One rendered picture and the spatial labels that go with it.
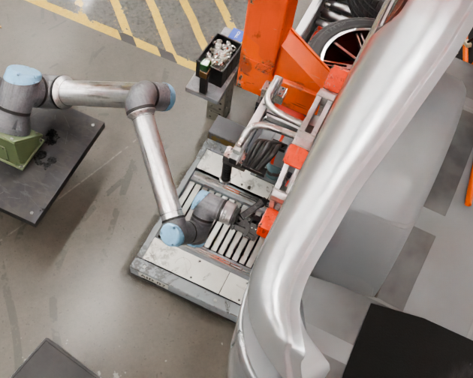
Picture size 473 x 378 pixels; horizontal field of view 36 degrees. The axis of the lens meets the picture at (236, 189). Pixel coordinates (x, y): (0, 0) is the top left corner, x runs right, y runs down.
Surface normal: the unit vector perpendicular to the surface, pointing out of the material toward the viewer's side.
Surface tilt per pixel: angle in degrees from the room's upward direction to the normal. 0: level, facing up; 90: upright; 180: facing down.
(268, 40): 90
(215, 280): 0
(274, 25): 90
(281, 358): 72
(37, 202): 0
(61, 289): 0
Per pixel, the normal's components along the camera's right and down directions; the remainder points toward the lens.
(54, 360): 0.09, -0.50
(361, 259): -0.36, 0.51
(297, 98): -0.42, 0.76
